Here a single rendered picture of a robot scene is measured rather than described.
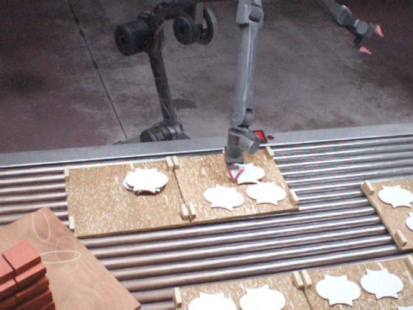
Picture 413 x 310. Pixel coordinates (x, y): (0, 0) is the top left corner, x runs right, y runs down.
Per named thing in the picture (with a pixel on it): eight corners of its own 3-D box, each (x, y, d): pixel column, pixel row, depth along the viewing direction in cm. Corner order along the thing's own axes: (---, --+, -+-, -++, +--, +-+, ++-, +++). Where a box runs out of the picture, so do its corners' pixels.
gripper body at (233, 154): (239, 149, 218) (241, 133, 214) (244, 165, 210) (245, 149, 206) (223, 150, 218) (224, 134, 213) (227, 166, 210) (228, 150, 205)
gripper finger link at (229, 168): (241, 173, 220) (242, 153, 214) (243, 184, 214) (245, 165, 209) (223, 173, 219) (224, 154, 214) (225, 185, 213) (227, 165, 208)
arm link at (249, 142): (248, 112, 210) (233, 111, 203) (271, 125, 203) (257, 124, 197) (236, 141, 214) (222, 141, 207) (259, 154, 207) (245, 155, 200)
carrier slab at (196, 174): (170, 162, 225) (170, 158, 224) (267, 152, 235) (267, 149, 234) (191, 224, 199) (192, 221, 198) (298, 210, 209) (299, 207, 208)
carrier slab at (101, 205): (64, 172, 214) (63, 169, 213) (169, 162, 224) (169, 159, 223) (70, 240, 188) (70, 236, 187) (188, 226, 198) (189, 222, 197)
